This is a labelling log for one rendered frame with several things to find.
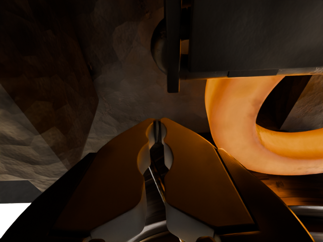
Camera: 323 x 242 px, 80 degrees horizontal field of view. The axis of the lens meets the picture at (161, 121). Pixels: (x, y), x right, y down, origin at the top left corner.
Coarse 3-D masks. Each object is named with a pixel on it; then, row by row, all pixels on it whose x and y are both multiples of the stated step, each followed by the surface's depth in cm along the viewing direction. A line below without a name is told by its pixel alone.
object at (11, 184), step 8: (0, 184) 760; (8, 184) 759; (16, 184) 757; (24, 184) 756; (32, 184) 754; (0, 192) 738; (8, 192) 737; (16, 192) 735; (24, 192) 734; (32, 192) 733; (40, 192) 731; (0, 200) 716; (8, 200) 715; (16, 200) 713; (24, 200) 712; (32, 200) 711
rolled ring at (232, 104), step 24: (216, 96) 13; (240, 96) 12; (264, 96) 12; (216, 120) 14; (240, 120) 14; (216, 144) 16; (240, 144) 16; (264, 144) 16; (288, 144) 18; (312, 144) 18; (264, 168) 19; (288, 168) 18; (312, 168) 18
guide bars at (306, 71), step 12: (156, 36) 8; (156, 48) 8; (156, 60) 9; (180, 60) 9; (180, 72) 9; (216, 72) 9; (228, 72) 9; (240, 72) 9; (252, 72) 9; (264, 72) 9; (276, 72) 9; (288, 72) 9; (300, 72) 9; (312, 72) 9
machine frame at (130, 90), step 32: (64, 0) 15; (96, 0) 15; (128, 0) 15; (160, 0) 15; (96, 32) 17; (128, 32) 17; (96, 64) 19; (128, 64) 19; (128, 96) 22; (160, 96) 22; (192, 96) 22; (288, 96) 24; (320, 96) 22; (96, 128) 26; (128, 128) 26; (192, 128) 26; (288, 128) 27
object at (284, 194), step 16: (256, 176) 25; (272, 176) 24; (288, 176) 25; (304, 176) 25; (320, 176) 25; (288, 192) 23; (304, 192) 23; (320, 192) 24; (160, 208) 27; (304, 208) 22; (320, 208) 22; (160, 224) 25
